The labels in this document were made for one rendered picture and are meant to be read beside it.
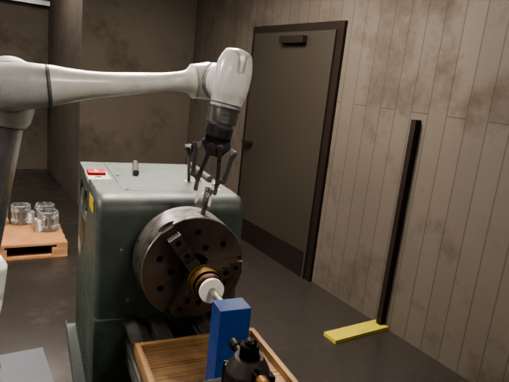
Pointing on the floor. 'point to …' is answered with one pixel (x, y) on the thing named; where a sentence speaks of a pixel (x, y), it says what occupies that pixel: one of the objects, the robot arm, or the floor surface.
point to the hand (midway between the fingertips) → (204, 192)
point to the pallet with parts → (33, 231)
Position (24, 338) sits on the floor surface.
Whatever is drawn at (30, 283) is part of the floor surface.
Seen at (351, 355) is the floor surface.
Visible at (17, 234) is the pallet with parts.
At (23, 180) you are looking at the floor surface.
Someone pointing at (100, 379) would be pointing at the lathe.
